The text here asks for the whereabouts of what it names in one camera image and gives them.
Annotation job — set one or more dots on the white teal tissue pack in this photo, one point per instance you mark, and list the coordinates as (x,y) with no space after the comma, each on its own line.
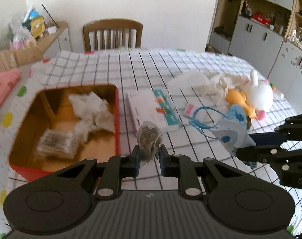
(153,105)

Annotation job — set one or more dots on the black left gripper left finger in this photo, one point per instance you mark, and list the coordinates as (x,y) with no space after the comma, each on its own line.
(64,199)

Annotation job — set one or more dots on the white crumpled cloth in tin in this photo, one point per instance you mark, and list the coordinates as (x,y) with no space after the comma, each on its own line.
(94,114)

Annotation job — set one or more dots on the orange plush toy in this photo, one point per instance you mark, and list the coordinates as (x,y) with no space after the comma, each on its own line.
(235,97)

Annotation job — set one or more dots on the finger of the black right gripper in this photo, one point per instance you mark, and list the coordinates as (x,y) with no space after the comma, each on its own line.
(263,154)
(275,138)

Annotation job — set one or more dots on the pink white sachet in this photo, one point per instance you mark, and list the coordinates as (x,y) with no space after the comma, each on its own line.
(189,110)

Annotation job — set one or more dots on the clear packet of tea bags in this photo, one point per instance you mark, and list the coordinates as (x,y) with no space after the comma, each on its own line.
(59,144)

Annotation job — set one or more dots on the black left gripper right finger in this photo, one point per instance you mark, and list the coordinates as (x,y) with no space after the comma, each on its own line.
(235,199)

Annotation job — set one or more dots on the white plush bunny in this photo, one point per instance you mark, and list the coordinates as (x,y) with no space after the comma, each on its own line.
(259,93)

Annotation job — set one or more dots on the wooden side cabinet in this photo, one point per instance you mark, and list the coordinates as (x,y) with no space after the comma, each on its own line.
(51,45)

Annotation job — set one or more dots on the cardboard box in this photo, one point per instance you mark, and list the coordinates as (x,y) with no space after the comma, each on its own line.
(15,58)

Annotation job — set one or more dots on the mesh tea bag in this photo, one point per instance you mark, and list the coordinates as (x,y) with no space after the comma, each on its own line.
(149,139)

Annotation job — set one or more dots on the glass fish bowl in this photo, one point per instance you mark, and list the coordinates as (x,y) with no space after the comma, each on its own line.
(6,36)

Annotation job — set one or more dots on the clear plastic bag with toys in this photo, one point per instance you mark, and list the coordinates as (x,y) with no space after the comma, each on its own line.
(22,37)

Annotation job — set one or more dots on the red metal tin box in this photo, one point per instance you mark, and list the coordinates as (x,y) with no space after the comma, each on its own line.
(51,109)

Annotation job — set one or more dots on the white checkered tablecloth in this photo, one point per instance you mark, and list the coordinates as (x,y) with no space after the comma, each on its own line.
(132,71)

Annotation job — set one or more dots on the grey wooden wall cabinet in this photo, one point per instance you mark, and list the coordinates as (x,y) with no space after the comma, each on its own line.
(268,35)

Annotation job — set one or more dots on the pink folded cloth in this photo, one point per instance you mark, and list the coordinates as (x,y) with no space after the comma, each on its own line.
(8,80)

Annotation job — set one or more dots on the white translucent plastic bag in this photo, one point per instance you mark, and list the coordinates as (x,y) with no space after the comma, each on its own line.
(188,79)

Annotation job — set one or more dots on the brown wooden chair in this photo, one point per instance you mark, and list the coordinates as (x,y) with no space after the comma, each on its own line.
(112,33)

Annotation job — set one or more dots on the blue child face mask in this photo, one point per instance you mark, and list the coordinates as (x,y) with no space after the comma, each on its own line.
(230,129)

